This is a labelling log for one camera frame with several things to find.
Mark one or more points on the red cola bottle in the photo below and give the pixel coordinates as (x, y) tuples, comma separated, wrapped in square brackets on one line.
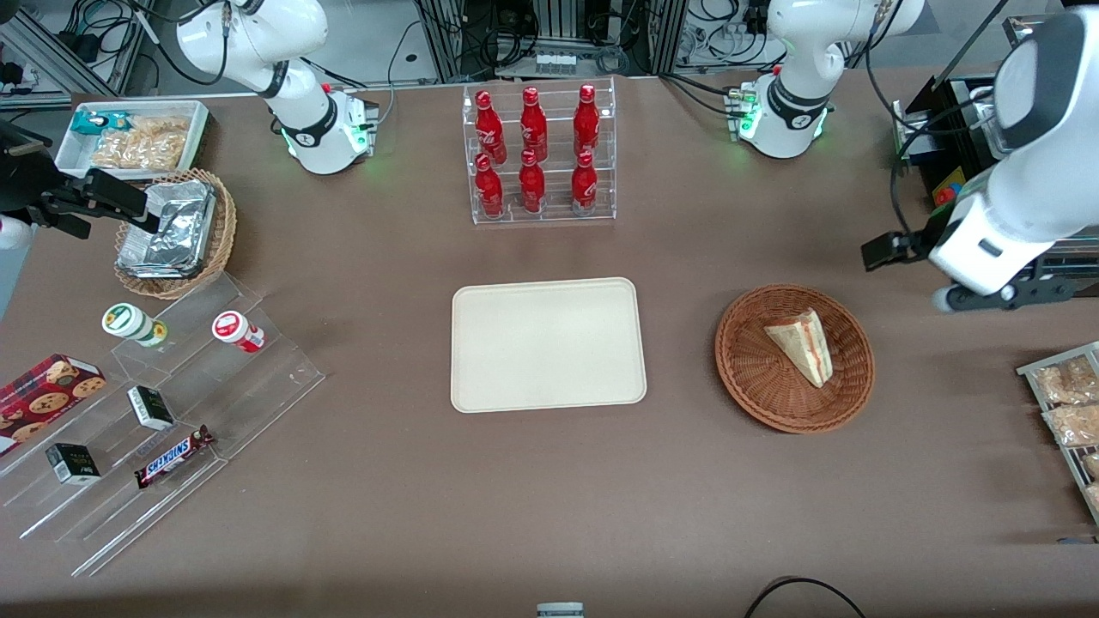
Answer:
[(531, 184), (488, 189), (533, 127), (489, 129), (586, 122), (584, 184)]

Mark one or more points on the clear acrylic bottle rack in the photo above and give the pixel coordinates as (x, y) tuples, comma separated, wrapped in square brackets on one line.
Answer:
[(601, 215)]

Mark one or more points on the white rectangular plastic bin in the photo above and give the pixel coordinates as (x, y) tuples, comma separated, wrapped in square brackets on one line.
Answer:
[(73, 154)]

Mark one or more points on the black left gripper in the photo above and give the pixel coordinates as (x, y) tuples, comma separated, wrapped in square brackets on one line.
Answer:
[(915, 242)]

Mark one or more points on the round brown wicker basket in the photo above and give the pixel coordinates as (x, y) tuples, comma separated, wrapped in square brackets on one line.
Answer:
[(773, 395)]

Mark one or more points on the red tartan cookie box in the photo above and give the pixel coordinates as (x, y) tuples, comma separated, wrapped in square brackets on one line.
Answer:
[(43, 399)]

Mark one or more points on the Snickers chocolate bar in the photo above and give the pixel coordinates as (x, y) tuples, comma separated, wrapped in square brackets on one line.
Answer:
[(172, 457)]

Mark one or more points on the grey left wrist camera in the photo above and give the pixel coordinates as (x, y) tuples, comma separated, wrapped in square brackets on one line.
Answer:
[(1000, 296)]

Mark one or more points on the teal snack packet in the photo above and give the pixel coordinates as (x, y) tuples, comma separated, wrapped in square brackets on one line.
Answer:
[(90, 122)]

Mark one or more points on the clear bag of fried snacks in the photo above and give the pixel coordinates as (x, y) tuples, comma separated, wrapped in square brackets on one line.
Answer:
[(1065, 379), (1094, 496), (1073, 425), (1092, 463)]

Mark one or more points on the red lid cup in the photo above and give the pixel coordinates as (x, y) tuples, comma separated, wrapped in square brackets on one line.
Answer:
[(233, 330)]

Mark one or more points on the green lid cup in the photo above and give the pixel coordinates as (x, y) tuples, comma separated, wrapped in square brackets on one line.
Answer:
[(129, 322)]

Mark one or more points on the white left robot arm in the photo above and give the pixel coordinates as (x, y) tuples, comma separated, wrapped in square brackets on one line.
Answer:
[(798, 51)]

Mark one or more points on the small black box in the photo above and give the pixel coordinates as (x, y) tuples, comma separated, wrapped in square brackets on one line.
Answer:
[(150, 408), (73, 463)]

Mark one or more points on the white power strip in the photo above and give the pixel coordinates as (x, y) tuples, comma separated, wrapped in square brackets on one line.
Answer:
[(555, 62)]

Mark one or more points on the triangle sandwich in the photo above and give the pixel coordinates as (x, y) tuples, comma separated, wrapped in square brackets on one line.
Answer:
[(803, 343)]

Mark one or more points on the clear bag of crackers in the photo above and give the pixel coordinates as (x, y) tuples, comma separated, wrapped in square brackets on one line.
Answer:
[(142, 148)]

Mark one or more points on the light tan wicker basket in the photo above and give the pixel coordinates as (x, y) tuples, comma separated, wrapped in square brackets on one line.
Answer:
[(219, 240)]

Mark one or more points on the black food warmer machine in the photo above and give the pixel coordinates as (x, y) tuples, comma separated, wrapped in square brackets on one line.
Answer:
[(957, 120)]

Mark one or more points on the clear acrylic stepped stand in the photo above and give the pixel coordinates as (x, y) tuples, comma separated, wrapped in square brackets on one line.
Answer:
[(258, 386)]

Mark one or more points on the grey device edge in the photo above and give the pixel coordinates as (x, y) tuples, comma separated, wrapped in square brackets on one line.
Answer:
[(560, 610)]

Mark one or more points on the beige plastic tray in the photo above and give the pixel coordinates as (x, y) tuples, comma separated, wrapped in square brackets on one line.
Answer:
[(548, 345)]

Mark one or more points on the red emergency stop button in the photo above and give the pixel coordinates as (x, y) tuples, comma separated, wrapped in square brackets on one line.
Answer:
[(946, 194)]

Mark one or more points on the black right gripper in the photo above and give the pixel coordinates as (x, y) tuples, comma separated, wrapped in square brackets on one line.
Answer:
[(26, 182)]

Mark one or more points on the silver foil wrapped pack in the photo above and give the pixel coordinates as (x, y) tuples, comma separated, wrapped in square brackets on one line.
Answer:
[(172, 236)]

